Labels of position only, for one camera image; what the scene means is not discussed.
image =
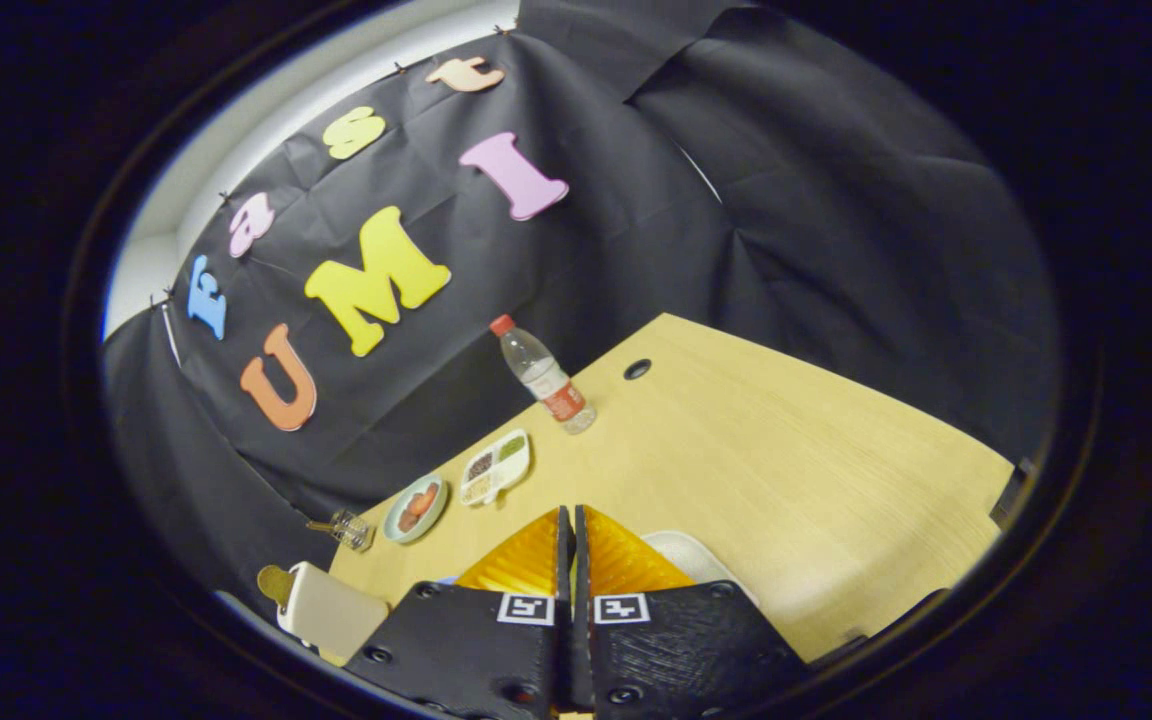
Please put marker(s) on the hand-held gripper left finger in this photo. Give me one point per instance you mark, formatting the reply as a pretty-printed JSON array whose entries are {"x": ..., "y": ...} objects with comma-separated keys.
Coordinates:
[{"x": 476, "y": 650}]

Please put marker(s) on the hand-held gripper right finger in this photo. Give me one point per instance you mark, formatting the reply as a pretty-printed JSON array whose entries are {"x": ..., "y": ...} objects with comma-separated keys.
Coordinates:
[{"x": 686, "y": 650}]

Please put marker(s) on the brown bread slice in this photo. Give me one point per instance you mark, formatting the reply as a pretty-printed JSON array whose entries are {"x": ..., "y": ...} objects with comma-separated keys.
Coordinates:
[{"x": 276, "y": 583}]

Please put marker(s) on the white square plate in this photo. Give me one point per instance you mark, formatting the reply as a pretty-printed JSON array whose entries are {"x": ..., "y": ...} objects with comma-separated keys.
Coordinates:
[{"x": 681, "y": 550}]

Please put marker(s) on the pale green food plate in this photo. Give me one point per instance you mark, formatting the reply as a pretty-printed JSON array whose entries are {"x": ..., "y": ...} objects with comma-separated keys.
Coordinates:
[{"x": 436, "y": 515}]

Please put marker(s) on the white toaster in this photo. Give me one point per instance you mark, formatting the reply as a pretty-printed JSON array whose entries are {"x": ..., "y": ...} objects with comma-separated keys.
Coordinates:
[{"x": 336, "y": 615}]

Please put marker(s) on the brown meat pieces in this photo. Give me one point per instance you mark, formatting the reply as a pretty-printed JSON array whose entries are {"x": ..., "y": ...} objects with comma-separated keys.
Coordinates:
[{"x": 406, "y": 520}]

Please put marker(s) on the red tomato slices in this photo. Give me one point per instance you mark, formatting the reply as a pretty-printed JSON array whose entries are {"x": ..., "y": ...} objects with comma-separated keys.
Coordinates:
[{"x": 423, "y": 497}]

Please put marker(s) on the white divided condiment tray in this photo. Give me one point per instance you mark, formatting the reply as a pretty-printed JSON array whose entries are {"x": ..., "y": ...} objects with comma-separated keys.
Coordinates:
[{"x": 514, "y": 470}]

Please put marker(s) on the clear red-capped water bottle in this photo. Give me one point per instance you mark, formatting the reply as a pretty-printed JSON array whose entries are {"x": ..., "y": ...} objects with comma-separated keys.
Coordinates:
[{"x": 546, "y": 378}]

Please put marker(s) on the black backdrop cloth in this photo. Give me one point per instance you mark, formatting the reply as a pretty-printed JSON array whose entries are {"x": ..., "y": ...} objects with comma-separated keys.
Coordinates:
[{"x": 786, "y": 200}]

